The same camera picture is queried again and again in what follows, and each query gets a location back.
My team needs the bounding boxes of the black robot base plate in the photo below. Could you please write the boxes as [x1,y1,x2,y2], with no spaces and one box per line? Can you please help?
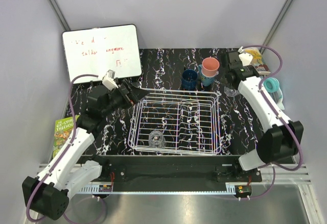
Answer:
[76,154,294,193]

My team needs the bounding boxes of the pink plastic cup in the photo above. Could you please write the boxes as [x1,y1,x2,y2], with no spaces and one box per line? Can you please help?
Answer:
[202,57,220,77]

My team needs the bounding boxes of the white wire dish rack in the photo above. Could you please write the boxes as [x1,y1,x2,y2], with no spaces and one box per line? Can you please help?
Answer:
[127,89,222,155]

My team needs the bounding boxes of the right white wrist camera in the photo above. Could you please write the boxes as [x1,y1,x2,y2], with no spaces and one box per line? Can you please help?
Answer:
[238,47,253,66]

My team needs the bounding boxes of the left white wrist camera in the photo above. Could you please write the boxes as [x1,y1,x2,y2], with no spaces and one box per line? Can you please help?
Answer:
[98,69,118,91]

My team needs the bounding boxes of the clear glass cup front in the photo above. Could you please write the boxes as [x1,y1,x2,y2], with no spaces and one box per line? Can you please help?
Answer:
[149,130,166,148]

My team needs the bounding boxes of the green treehouse book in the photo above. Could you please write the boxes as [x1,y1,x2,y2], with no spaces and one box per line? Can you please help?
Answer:
[52,117,74,158]

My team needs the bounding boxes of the light blue mug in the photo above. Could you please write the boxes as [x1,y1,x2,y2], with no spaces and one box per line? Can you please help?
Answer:
[198,64,219,87]

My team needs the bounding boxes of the white whiteboard with red writing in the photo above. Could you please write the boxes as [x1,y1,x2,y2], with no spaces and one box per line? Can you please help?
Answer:
[62,24,142,80]

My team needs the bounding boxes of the yellow cover book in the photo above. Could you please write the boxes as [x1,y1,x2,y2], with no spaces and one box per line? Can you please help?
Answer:
[244,47,271,76]

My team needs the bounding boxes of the dark blue mug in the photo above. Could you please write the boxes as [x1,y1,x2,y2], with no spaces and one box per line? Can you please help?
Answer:
[181,69,198,91]

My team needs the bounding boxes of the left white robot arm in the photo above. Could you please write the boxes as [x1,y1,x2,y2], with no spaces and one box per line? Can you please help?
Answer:
[22,79,149,223]

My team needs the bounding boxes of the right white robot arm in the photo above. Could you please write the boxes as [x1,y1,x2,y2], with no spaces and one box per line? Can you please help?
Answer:
[220,50,304,182]

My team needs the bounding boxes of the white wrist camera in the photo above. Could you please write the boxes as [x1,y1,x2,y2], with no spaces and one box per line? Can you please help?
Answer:
[98,69,118,91]
[238,47,253,66]

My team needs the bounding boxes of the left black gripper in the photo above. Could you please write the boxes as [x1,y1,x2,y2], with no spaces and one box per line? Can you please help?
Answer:
[102,79,149,117]

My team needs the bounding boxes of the white slotted cable duct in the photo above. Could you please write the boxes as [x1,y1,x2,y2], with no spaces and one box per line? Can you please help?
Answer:
[78,184,112,194]

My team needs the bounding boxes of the clear glass cup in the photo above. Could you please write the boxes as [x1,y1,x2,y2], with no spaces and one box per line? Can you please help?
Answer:
[224,86,240,97]
[149,130,166,148]

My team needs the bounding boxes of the teal cat ear headphones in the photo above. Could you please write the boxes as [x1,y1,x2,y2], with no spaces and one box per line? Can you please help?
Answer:
[264,77,285,110]

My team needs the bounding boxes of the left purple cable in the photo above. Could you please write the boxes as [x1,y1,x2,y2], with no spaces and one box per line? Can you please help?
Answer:
[25,73,108,223]

